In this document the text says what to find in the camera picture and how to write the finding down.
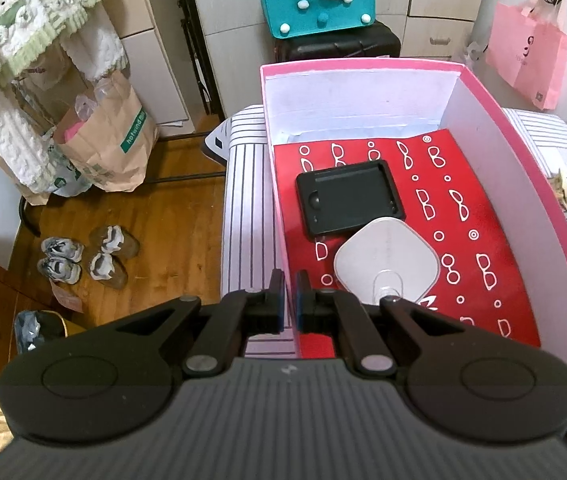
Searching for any beige cabinet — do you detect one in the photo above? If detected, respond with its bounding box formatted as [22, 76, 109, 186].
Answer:
[104, 0, 197, 136]

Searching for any pink card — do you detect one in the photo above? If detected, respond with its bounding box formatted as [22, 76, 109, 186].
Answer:
[48, 280, 84, 313]

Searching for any pink cardboard box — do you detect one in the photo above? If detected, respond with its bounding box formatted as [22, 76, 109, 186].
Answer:
[258, 57, 567, 378]

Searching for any white wardrobe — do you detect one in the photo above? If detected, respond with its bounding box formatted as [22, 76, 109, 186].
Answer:
[186, 0, 491, 116]

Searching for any white green plastic bag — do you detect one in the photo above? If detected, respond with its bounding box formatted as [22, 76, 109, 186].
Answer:
[46, 160, 92, 197]

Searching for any clear plastic hook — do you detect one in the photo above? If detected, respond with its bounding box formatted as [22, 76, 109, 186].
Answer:
[371, 269, 404, 306]

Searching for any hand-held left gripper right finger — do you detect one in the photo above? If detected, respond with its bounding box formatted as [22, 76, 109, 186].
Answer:
[296, 269, 469, 380]

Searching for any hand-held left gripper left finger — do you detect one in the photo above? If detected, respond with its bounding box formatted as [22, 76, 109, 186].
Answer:
[94, 269, 285, 380]

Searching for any plain brown paper bag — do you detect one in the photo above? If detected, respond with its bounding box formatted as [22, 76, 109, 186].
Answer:
[0, 145, 49, 206]

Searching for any grey sneaker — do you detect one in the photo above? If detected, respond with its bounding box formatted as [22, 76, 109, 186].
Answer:
[38, 257, 83, 285]
[41, 236, 85, 263]

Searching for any black suitcase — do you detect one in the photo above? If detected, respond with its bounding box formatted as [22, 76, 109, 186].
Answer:
[274, 22, 401, 61]

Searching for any brown fleece-lined slipper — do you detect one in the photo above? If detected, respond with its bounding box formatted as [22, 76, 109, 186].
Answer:
[88, 252, 128, 288]
[88, 225, 140, 260]

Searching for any brown paper bag green label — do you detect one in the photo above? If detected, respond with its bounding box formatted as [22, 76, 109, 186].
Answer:
[54, 70, 159, 192]

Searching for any white black-trimmed mat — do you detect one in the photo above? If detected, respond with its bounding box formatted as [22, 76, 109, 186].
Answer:
[204, 120, 237, 166]

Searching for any white rounded square device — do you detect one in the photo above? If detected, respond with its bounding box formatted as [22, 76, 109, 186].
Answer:
[333, 216, 439, 306]

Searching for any red patterned paper sheet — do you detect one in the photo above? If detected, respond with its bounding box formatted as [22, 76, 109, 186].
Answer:
[274, 129, 541, 361]

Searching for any pink shopping bag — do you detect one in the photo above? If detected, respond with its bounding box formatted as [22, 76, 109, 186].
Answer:
[486, 0, 567, 111]

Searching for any bin with plastic bag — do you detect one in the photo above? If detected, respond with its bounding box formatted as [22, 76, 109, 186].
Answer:
[14, 310, 69, 356]

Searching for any black rectangular case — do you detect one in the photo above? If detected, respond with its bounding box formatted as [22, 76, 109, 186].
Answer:
[296, 159, 407, 238]

